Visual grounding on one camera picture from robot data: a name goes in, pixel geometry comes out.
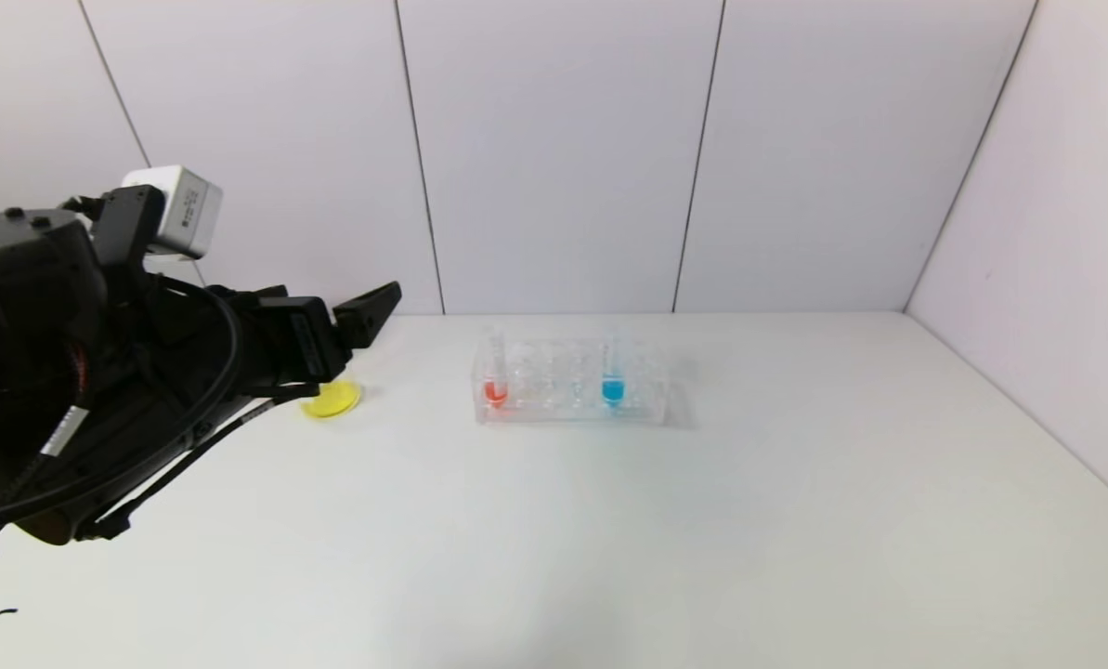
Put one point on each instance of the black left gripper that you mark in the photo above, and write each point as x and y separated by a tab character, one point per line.
313	340

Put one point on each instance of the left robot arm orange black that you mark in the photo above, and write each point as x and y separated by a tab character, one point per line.
24	316

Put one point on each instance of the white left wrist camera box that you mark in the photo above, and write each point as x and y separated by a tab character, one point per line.
182	209

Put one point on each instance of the clear acrylic test tube rack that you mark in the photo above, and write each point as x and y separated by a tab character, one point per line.
558	413

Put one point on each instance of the test tube with blue pigment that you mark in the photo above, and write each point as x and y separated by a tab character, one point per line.
613	391

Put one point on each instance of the clear glass beaker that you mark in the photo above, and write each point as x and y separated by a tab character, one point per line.
338	401

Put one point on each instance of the test tube with red pigment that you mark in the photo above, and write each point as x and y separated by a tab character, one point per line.
496	392

